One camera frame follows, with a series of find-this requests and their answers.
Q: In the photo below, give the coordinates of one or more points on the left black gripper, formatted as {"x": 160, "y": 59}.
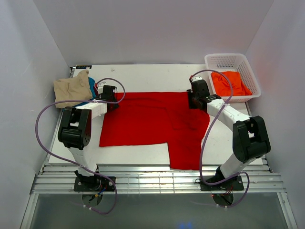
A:
{"x": 114, "y": 105}

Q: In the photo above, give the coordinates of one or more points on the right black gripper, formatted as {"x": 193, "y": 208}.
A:
{"x": 191, "y": 102}

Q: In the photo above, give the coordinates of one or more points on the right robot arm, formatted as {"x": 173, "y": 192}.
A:
{"x": 250, "y": 138}

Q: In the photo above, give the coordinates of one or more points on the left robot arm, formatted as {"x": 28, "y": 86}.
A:
{"x": 76, "y": 128}

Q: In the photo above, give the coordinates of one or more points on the dark red folded t shirt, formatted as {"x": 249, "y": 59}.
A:
{"x": 95, "y": 91}

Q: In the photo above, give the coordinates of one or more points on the blue folded t shirt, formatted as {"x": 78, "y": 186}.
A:
{"x": 92, "y": 85}

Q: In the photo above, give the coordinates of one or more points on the orange t shirt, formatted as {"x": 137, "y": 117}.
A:
{"x": 222, "y": 86}

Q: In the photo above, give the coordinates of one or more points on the beige folded t shirt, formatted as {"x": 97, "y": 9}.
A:
{"x": 76, "y": 88}

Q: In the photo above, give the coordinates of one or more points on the blue label sticker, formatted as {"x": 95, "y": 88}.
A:
{"x": 83, "y": 67}

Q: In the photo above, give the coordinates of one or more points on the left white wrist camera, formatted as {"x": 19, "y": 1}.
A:
{"x": 99, "y": 86}

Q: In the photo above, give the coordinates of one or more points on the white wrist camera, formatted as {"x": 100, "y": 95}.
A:
{"x": 195, "y": 78}
{"x": 99, "y": 86}

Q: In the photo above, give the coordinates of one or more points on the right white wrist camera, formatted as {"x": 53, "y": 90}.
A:
{"x": 195, "y": 78}

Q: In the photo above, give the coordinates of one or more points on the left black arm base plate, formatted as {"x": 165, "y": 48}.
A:
{"x": 93, "y": 183}

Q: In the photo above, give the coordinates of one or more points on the aluminium frame rail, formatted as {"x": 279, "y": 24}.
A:
{"x": 152, "y": 180}

